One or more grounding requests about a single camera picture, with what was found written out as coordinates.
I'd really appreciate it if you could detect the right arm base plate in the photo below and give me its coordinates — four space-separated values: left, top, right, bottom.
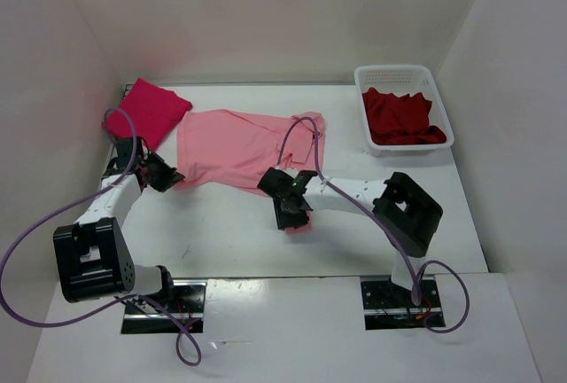
360 277 446 331

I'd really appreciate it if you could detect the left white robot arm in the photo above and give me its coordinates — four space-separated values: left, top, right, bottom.
53 152 184 312

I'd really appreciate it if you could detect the white plastic basket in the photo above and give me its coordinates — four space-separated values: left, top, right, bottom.
354 64 454 157

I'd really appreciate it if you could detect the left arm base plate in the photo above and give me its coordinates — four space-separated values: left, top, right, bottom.
120 279 206 335

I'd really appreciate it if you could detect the dark red t shirt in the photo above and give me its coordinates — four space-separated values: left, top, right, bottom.
362 88 447 146

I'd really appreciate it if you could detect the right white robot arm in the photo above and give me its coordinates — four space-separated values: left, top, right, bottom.
258 168 443 306

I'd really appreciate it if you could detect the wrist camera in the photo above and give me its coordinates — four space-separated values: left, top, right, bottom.
114 137 147 168
257 167 294 198

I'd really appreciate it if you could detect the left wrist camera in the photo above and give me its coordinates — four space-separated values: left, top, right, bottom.
114 137 147 168

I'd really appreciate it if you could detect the magenta t shirt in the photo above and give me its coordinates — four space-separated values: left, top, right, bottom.
119 78 193 151

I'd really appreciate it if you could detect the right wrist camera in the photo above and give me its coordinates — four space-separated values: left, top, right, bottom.
257 167 294 198

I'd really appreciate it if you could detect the light pink t shirt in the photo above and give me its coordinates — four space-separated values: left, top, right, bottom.
176 109 326 196

